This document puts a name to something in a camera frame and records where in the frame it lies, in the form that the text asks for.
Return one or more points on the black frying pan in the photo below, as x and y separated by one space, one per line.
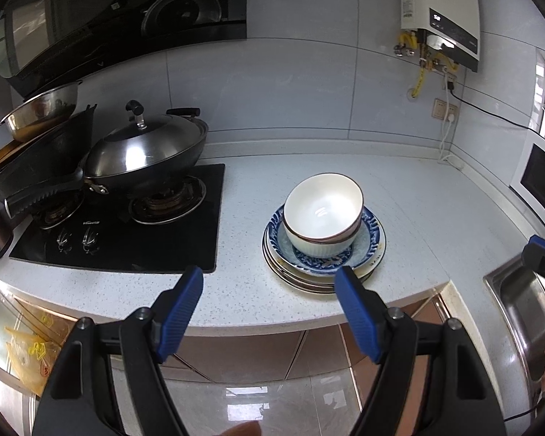
41 156

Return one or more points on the beige wall socket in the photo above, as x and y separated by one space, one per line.
443 108

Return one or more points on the blue patterned plate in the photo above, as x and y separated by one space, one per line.
368 240

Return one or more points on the brass pipe fittings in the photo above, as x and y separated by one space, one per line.
431 54

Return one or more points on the black wok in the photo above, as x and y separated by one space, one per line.
190 156

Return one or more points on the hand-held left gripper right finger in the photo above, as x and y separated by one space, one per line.
356 309

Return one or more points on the stainless steel sink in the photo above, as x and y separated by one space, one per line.
522 309

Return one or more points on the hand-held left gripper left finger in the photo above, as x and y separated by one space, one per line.
181 309

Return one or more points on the yellow paw print plate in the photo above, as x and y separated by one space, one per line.
367 269

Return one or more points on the large steel bowl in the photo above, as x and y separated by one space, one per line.
41 109

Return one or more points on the white microwave oven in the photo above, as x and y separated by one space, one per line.
540 181

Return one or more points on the clear plastic bag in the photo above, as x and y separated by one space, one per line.
32 354

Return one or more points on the person's left hand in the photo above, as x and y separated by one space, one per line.
245 430

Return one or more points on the black range hood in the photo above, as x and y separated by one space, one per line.
118 18

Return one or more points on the white bowl with brown rim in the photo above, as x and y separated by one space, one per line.
322 209

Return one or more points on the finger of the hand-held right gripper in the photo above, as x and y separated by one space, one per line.
542 254

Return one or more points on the floral patterned deep plate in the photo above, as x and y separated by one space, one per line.
309 285

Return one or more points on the black glass gas cooktop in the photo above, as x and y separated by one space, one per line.
163 245

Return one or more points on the brown cabinet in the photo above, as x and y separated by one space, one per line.
254 349

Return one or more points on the cooktop knob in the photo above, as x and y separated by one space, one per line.
64 240
91 239

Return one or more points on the gas burner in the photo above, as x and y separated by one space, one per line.
57 215
168 204

